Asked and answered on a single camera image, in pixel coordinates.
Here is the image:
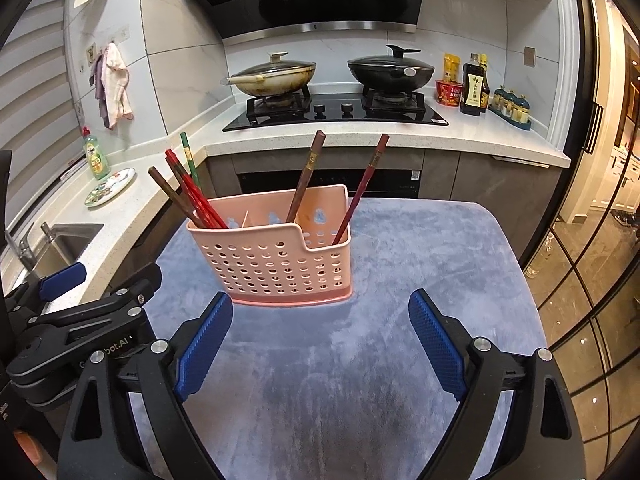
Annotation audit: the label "green chopstick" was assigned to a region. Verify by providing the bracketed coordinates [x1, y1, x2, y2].
[180, 131, 201, 193]

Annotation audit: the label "black framed glass door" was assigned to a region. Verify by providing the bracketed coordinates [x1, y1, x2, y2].
[520, 0, 640, 480]

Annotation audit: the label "steel sink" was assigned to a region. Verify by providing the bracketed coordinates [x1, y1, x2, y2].
[30, 222, 105, 281]

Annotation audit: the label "pink perforated utensil basket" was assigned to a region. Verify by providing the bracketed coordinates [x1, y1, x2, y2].
[186, 184, 353, 307]

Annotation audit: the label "white window blinds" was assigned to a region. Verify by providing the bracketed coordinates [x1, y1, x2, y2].
[0, 5, 86, 271]

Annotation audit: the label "blue-grey plush mat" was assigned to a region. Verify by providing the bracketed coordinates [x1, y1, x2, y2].
[127, 195, 548, 480]

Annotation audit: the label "patterned plate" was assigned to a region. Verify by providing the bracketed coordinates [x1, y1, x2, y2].
[84, 167, 137, 208]

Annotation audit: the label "black wok with lid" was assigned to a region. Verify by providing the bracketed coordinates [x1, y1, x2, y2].
[347, 45, 435, 96]

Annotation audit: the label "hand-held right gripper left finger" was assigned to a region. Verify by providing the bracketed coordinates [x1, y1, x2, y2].
[56, 290, 235, 480]

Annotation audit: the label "beige wok with lid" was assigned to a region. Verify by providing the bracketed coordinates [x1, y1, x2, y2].
[219, 51, 318, 98]

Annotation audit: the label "pink white towel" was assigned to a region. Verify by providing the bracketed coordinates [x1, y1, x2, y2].
[100, 42, 135, 130]

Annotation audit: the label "white sideboard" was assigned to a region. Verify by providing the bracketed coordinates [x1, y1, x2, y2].
[565, 145, 640, 226]

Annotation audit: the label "purple cloth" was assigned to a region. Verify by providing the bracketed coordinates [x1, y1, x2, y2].
[89, 55, 111, 128]

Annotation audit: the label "steel faucet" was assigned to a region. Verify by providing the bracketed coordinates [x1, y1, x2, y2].
[7, 220, 56, 272]

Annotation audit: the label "red instant noodle cup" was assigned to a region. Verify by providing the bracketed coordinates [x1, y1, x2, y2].
[435, 79, 463, 107]

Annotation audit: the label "black gas stove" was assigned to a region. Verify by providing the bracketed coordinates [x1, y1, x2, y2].
[222, 87, 449, 133]

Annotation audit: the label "teal spice jar tray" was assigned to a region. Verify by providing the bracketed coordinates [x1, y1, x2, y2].
[489, 105, 533, 131]

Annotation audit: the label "grey base cabinet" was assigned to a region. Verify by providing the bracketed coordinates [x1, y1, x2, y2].
[205, 147, 571, 261]

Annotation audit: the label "dark red chopstick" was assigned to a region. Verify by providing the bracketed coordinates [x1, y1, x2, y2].
[331, 133, 391, 246]

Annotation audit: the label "green dish soap bottle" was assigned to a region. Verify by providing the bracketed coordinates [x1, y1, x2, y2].
[82, 126, 112, 181]

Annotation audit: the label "dark soy sauce bottle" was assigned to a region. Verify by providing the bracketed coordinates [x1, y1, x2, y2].
[459, 52, 491, 116]

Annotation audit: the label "brown chopstick with gold band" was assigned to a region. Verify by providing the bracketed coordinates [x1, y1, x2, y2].
[285, 130, 327, 224]

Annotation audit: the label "black built-in appliance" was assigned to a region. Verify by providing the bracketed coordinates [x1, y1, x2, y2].
[235, 169, 421, 200]

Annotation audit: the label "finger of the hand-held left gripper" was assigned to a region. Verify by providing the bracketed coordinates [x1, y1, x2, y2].
[27, 263, 164, 346]
[0, 261, 87, 316]

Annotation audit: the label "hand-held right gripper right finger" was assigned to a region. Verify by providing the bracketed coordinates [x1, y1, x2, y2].
[407, 288, 587, 480]

